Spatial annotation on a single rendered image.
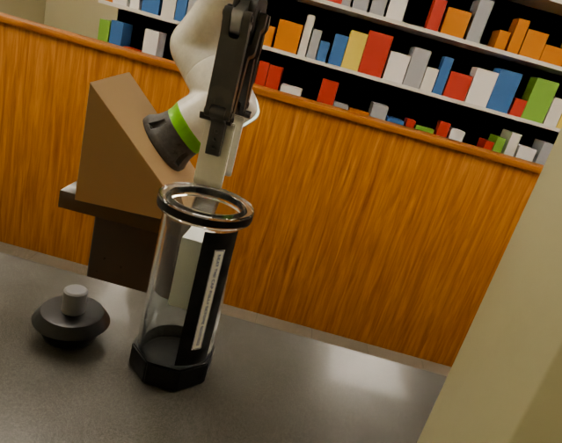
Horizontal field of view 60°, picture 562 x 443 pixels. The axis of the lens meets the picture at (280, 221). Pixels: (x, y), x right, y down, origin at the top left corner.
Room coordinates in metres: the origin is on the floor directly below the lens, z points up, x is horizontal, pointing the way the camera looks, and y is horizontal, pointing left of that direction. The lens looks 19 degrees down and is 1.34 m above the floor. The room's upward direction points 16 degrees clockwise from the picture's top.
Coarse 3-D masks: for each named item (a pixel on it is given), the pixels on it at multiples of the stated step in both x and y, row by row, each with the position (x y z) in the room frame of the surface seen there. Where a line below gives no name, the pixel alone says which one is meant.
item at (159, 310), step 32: (160, 192) 0.49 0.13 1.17; (192, 192) 0.55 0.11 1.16; (224, 192) 0.56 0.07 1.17; (160, 224) 0.50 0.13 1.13; (192, 224) 0.46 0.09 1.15; (160, 256) 0.48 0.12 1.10; (192, 256) 0.47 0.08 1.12; (160, 288) 0.48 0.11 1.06; (224, 288) 0.50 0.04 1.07; (160, 320) 0.47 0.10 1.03; (160, 352) 0.47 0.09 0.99
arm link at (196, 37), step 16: (208, 0) 1.11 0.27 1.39; (224, 0) 1.09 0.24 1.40; (192, 16) 1.14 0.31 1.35; (208, 16) 1.12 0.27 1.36; (176, 32) 1.18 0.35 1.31; (192, 32) 1.14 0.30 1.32; (208, 32) 1.13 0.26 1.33; (176, 48) 1.17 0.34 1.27; (192, 48) 1.15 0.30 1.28; (208, 48) 1.14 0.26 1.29; (176, 64) 1.19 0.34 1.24; (192, 64) 1.13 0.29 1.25
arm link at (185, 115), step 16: (208, 64) 1.13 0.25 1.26; (192, 80) 1.13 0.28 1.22; (208, 80) 1.11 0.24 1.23; (192, 96) 1.11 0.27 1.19; (176, 112) 1.10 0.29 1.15; (192, 112) 1.09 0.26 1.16; (256, 112) 1.12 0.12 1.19; (176, 128) 1.08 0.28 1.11; (192, 128) 1.08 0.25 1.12; (192, 144) 1.09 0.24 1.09
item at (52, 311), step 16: (64, 288) 0.51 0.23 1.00; (80, 288) 0.52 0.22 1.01; (48, 304) 0.52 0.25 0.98; (64, 304) 0.51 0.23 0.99; (80, 304) 0.51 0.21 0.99; (96, 304) 0.54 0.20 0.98; (32, 320) 0.49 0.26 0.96; (48, 320) 0.49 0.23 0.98; (64, 320) 0.49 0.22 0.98; (80, 320) 0.50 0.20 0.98; (96, 320) 0.51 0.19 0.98; (48, 336) 0.47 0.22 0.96; (64, 336) 0.48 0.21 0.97; (80, 336) 0.49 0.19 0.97; (96, 336) 0.50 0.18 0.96
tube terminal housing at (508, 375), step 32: (544, 192) 0.35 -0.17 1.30; (544, 224) 0.33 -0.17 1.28; (512, 256) 0.35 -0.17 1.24; (544, 256) 0.31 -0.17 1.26; (512, 288) 0.33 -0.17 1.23; (544, 288) 0.30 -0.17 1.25; (480, 320) 0.35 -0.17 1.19; (512, 320) 0.31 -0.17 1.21; (544, 320) 0.28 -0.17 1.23; (480, 352) 0.33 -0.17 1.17; (512, 352) 0.30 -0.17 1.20; (544, 352) 0.27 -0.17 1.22; (448, 384) 0.36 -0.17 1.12; (480, 384) 0.31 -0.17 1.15; (512, 384) 0.28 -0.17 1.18; (544, 384) 0.26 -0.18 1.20; (448, 416) 0.34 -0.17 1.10; (480, 416) 0.30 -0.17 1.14; (512, 416) 0.27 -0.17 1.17; (544, 416) 0.25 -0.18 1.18
